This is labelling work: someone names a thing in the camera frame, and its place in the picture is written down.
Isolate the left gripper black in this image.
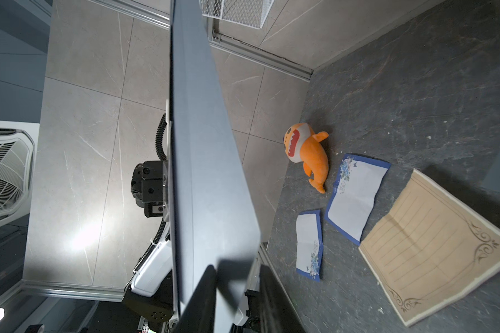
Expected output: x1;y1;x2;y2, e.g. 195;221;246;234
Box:
131;160;168;218

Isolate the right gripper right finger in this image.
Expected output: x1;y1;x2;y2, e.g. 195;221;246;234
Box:
259;265;305;333

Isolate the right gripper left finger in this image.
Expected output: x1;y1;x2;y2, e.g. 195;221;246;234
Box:
172;265;218;333

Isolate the white blue letter paper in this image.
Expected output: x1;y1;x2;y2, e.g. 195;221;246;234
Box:
296;210;324;281

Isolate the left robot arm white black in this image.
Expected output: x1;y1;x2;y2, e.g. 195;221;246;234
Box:
122;160;174;326

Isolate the orange shark plush toy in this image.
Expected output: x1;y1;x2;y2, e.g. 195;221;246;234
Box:
283;123;329;194

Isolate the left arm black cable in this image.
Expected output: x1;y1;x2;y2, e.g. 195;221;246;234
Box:
132;113;169;271

